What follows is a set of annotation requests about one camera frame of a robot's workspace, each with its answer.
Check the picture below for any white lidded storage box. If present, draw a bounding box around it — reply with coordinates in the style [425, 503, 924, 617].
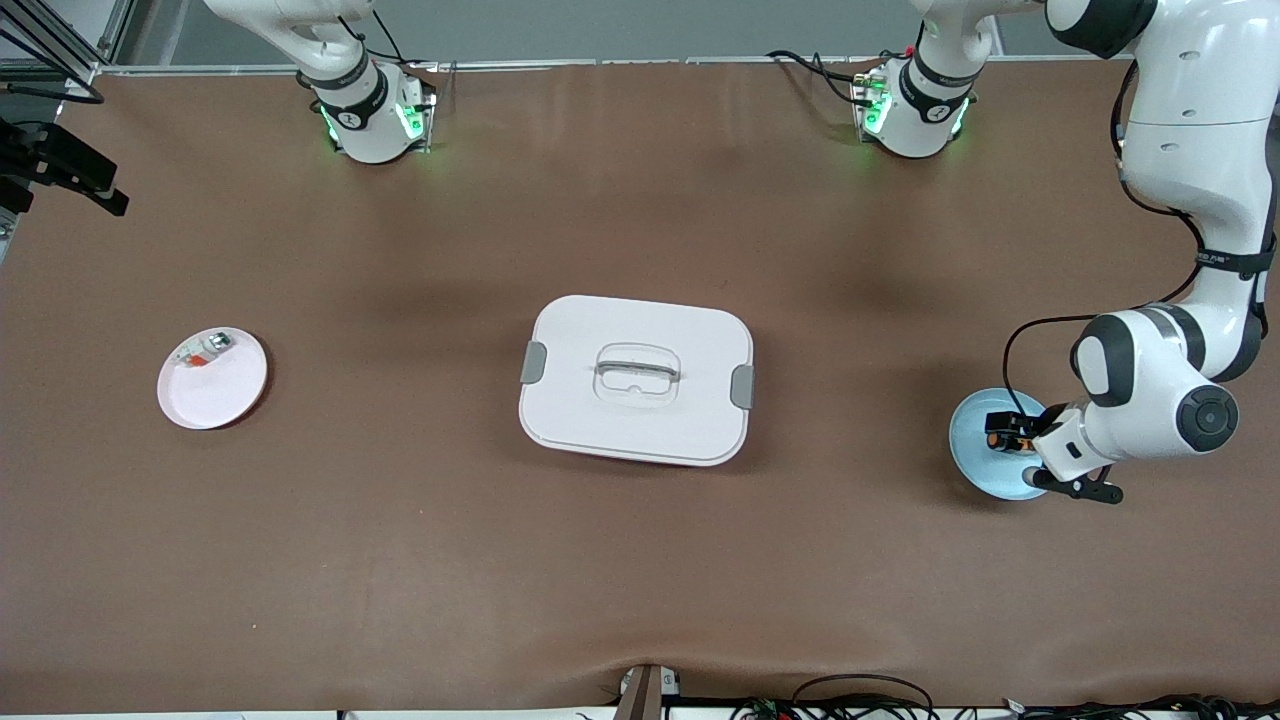
[518, 294, 755, 468]

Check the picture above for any white round plate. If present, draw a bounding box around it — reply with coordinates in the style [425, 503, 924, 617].
[157, 326, 269, 431]

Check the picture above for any black left arm base cable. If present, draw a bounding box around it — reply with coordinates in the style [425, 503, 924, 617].
[766, 49, 873, 107]

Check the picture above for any black cable bundle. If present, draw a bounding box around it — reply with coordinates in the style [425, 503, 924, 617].
[730, 674, 1280, 720]

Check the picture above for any brown table mat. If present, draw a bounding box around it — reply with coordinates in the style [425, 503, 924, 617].
[0, 58, 1280, 713]

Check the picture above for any silver table edge rail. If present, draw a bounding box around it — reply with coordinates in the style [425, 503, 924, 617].
[95, 54, 1131, 77]

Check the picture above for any black arm base cable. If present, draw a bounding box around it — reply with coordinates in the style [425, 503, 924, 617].
[335, 6, 441, 73]
[766, 49, 873, 107]

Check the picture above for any light blue round plate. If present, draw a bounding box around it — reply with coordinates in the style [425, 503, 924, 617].
[948, 387, 1061, 501]

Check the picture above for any black right arm base cable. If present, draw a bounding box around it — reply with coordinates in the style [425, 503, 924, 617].
[335, 6, 441, 73]

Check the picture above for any aluminium frame post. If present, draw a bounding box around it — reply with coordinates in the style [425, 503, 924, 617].
[0, 0, 138, 89]

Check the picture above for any small white orange object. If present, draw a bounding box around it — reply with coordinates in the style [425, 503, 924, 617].
[172, 333, 236, 369]

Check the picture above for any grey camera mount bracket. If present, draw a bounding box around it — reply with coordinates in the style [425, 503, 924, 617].
[614, 663, 682, 720]

